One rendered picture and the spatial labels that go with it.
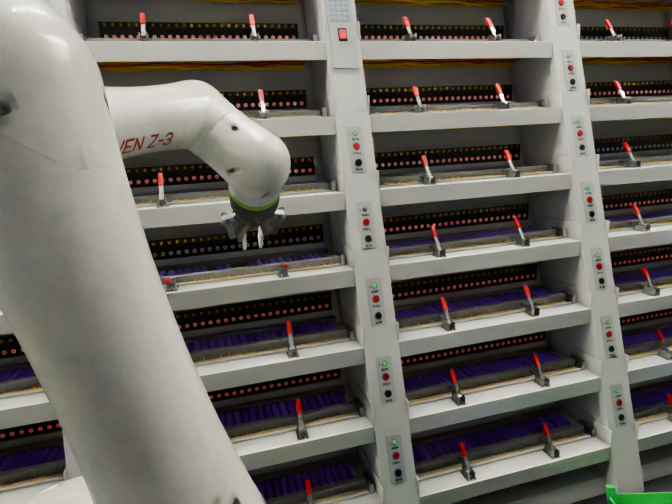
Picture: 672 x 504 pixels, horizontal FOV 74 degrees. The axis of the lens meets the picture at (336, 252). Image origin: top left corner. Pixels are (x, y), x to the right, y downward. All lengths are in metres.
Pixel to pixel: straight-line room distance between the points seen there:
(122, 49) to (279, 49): 0.37
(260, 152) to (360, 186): 0.53
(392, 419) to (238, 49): 1.01
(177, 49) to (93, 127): 0.93
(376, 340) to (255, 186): 0.61
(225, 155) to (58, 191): 0.43
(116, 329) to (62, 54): 0.17
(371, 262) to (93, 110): 0.92
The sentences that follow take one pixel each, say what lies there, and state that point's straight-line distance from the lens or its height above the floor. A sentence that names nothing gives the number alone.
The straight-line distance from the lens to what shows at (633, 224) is 1.75.
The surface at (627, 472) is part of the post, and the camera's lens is 1.69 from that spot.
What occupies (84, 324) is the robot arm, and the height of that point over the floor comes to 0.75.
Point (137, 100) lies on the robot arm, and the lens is 0.65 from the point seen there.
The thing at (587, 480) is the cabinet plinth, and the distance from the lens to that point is 1.66.
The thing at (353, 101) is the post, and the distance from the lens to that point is 1.25.
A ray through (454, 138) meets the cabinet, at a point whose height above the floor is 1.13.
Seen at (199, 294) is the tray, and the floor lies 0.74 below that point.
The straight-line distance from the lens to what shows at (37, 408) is 1.21.
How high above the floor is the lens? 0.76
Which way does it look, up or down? 2 degrees up
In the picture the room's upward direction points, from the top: 7 degrees counter-clockwise
